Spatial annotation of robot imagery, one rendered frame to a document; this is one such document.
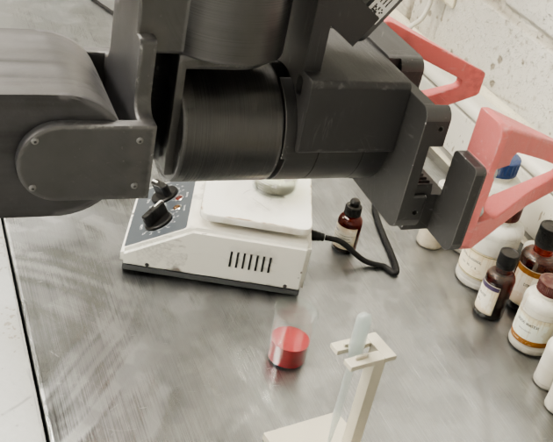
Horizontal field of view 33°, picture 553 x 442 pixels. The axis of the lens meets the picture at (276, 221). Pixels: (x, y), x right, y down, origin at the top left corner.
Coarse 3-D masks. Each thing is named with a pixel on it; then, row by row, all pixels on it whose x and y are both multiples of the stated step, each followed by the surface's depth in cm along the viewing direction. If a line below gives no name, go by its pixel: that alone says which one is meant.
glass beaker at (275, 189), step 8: (256, 184) 100; (264, 184) 100; (272, 184) 99; (280, 184) 99; (288, 184) 100; (296, 184) 101; (256, 192) 101; (264, 192) 100; (272, 192) 100; (280, 192) 100; (288, 192) 100; (280, 200) 100
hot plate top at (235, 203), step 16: (208, 192) 99; (224, 192) 100; (240, 192) 100; (304, 192) 103; (208, 208) 96; (224, 208) 97; (240, 208) 98; (256, 208) 98; (272, 208) 99; (288, 208) 99; (304, 208) 100; (240, 224) 96; (256, 224) 96; (272, 224) 96; (288, 224) 97; (304, 224) 97
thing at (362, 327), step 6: (366, 318) 72; (360, 324) 73; (366, 324) 73; (360, 330) 73; (366, 330) 73; (354, 336) 73; (360, 336) 73; (366, 336) 73; (354, 342) 74; (360, 342) 74; (354, 348) 74; (360, 348) 74; (354, 354) 74
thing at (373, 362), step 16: (368, 336) 77; (336, 352) 75; (368, 352) 77; (384, 352) 75; (352, 368) 73; (368, 368) 77; (368, 384) 77; (368, 400) 79; (352, 416) 80; (368, 416) 80; (272, 432) 82; (288, 432) 82; (304, 432) 83; (320, 432) 83; (336, 432) 83; (352, 432) 81
